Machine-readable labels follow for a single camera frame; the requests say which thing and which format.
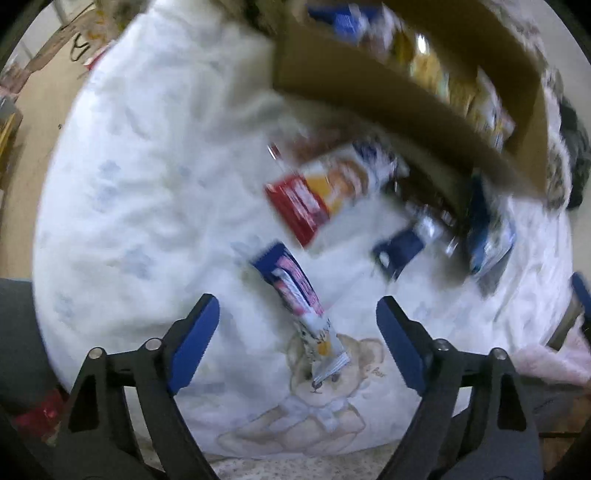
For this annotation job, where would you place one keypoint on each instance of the navy snack packet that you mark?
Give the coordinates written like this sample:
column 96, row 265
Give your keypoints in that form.
column 399, row 251

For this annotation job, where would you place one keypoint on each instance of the white bear print bed sheet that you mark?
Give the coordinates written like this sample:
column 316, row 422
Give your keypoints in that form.
column 138, row 207

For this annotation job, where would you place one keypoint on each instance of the yellow white shopping bag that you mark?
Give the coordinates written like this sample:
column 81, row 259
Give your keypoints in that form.
column 90, row 41

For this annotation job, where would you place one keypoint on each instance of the brown chocolate snack packet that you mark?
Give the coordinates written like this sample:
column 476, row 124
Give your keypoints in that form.
column 415, row 194

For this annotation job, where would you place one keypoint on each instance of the person's grey pants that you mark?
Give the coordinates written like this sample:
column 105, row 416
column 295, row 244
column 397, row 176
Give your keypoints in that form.
column 23, row 332

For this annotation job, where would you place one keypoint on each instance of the fuzzy patterned blanket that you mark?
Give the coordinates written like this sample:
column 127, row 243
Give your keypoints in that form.
column 556, row 175

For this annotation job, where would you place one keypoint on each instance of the pink frilled cloth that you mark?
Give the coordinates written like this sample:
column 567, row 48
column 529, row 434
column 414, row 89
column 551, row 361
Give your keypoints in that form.
column 554, row 364

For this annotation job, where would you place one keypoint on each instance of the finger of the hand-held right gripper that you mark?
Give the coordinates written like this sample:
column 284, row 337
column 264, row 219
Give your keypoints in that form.
column 584, row 297

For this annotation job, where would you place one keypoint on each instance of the red blue cartoon snack packet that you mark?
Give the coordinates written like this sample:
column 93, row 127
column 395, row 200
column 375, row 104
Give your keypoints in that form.
column 314, row 198

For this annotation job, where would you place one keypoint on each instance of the brown cardboard box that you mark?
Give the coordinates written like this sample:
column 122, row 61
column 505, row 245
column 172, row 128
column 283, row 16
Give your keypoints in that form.
column 369, row 83

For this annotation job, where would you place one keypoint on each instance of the blue white snack packet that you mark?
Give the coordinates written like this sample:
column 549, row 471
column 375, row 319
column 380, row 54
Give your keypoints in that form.
column 489, row 240

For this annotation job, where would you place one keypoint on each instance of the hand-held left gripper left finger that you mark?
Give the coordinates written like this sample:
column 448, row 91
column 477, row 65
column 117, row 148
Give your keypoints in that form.
column 191, row 341

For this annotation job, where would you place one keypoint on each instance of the dark camouflage clothing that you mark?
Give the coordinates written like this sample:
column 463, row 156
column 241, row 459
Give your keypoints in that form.
column 577, row 138

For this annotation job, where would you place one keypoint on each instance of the red cloth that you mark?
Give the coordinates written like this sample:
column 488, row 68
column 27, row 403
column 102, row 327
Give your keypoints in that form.
column 37, row 415

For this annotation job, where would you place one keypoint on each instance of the blue white stick packet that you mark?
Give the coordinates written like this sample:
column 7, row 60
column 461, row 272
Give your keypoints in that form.
column 295, row 290

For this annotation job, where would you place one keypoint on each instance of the yellow orange snack packet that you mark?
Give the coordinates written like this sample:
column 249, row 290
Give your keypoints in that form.
column 429, row 64

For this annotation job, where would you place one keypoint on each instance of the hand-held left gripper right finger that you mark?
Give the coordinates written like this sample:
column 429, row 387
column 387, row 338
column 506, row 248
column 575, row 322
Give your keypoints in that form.
column 401, row 344

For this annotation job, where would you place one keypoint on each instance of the white snack packet yellow label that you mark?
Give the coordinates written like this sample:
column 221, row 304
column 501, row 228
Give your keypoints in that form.
column 494, row 115

